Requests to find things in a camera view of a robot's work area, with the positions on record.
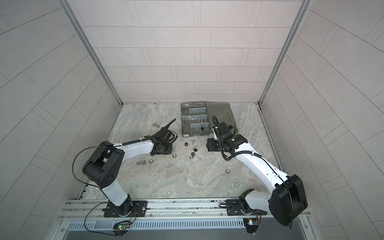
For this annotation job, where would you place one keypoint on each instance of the aluminium mounting rail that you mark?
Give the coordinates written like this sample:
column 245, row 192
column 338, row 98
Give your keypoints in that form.
column 156, row 209

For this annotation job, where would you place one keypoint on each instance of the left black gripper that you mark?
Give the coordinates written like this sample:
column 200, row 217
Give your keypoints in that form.
column 170, row 150

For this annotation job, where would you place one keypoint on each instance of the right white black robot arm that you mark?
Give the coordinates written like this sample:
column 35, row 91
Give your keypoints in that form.
column 286, row 199

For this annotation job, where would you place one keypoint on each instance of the grey compartment organizer box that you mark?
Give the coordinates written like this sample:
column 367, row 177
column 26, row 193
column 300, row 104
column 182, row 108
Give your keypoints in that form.
column 197, row 117

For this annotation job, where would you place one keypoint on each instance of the right circuit board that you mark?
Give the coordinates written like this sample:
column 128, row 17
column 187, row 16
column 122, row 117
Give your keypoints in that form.
column 251, row 225

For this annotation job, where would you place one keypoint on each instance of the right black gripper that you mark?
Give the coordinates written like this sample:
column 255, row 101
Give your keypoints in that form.
column 210, row 145

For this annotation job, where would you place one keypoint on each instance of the left circuit board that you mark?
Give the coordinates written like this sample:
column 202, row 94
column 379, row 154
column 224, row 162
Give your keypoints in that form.
column 122, row 226

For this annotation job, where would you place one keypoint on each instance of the circuit board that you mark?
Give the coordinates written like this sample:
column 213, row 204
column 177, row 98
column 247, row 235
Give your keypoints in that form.
column 122, row 226
column 251, row 225

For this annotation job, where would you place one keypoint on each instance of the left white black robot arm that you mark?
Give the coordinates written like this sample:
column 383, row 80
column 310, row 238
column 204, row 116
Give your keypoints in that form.
column 104, row 165

